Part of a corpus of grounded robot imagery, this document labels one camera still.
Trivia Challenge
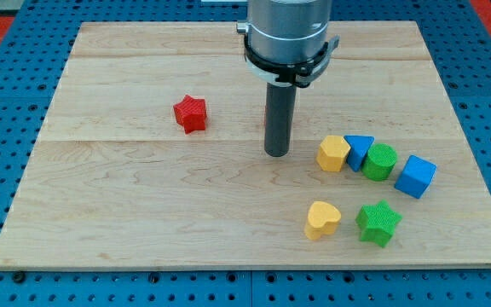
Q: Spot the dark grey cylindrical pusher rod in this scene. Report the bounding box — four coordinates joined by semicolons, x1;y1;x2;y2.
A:
264;84;297;157

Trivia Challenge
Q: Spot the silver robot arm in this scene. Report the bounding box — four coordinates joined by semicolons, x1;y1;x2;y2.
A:
236;0;339;88

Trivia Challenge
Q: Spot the blue cube block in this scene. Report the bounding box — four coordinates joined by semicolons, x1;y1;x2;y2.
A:
394;155;436;199

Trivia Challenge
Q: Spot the red star block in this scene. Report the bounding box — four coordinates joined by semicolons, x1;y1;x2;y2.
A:
173;95;207;134

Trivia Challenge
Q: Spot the blue triangle block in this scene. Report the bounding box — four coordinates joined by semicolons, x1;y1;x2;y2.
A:
344;135;375;172

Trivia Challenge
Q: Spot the green cylinder block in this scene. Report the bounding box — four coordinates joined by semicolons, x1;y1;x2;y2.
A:
361;143;398;182

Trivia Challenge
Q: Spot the yellow heart block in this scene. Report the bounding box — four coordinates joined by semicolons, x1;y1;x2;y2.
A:
303;201;342;240

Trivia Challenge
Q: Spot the light wooden board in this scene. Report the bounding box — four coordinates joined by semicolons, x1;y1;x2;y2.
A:
0;21;491;271

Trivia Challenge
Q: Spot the yellow hexagon block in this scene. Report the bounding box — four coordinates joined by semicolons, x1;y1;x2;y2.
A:
316;136;350;172

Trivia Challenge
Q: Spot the green star block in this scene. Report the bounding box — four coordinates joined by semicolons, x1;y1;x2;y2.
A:
355;200;402;247

